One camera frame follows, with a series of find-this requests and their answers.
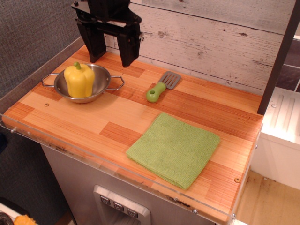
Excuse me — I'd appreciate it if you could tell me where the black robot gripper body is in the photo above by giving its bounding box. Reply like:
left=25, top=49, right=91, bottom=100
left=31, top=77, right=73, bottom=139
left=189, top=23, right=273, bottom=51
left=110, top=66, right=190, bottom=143
left=71, top=0, right=142, bottom=35

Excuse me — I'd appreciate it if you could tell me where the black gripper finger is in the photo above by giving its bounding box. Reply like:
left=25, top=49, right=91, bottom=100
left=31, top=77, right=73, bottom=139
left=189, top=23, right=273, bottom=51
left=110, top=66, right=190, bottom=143
left=117, top=25, right=143, bottom=68
left=77, top=21, right=106, bottom=62

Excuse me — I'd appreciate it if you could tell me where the green handled grey spatula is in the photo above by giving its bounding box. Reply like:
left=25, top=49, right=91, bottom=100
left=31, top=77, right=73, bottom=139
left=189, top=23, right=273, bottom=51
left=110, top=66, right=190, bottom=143
left=146, top=71, right=181, bottom=103

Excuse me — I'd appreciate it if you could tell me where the small steel pot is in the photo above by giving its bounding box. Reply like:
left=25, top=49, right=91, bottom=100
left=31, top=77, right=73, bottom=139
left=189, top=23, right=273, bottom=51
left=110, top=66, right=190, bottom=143
left=42, top=62, right=125, bottom=104

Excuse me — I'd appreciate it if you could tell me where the yellow toy bell pepper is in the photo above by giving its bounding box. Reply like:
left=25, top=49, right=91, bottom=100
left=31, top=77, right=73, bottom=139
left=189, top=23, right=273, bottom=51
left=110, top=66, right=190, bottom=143
left=64, top=62, right=95, bottom=98

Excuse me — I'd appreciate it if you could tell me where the clear acrylic edge guard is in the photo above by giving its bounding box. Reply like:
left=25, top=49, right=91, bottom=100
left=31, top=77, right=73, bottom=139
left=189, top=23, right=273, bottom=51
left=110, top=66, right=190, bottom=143
left=2, top=115, right=256, bottom=225

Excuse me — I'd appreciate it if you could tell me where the green woven cloth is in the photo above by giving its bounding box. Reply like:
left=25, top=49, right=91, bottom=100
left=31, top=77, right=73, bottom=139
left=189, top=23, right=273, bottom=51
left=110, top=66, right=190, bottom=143
left=127, top=113, right=220, bottom=190

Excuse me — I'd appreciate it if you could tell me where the grey toy fridge cabinet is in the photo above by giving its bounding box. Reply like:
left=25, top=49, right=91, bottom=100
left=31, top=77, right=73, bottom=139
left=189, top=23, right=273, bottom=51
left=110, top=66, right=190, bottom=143
left=42, top=146, right=213, bottom=225

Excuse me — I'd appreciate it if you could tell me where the silver dispenser button panel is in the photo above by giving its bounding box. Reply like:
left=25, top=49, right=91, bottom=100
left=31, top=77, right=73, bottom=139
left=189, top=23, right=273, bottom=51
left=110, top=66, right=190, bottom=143
left=93, top=185, right=151, bottom=225

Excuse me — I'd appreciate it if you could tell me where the white toy sink unit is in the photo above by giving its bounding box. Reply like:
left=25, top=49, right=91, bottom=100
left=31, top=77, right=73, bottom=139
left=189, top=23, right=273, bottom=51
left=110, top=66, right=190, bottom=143
left=251, top=88, right=300, bottom=189

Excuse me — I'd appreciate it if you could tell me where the orange object at corner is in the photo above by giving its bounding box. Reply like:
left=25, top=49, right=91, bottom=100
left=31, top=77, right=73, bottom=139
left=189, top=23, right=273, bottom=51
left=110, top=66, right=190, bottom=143
left=14, top=215, right=37, bottom=225

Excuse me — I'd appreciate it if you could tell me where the dark left upright post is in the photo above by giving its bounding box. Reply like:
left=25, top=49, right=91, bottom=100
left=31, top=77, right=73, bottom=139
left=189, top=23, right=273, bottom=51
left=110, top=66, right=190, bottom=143
left=90, top=32, right=106, bottom=63

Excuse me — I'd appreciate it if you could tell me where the dark upright post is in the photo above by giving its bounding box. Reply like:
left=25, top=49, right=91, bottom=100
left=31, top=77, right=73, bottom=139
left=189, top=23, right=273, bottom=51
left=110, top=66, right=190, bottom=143
left=257, top=0, right=300, bottom=115
left=90, top=32, right=106, bottom=63

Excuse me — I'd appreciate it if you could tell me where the dark right upright post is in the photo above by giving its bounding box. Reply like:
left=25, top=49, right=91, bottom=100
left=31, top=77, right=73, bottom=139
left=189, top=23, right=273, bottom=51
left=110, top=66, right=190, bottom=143
left=257, top=0, right=300, bottom=115

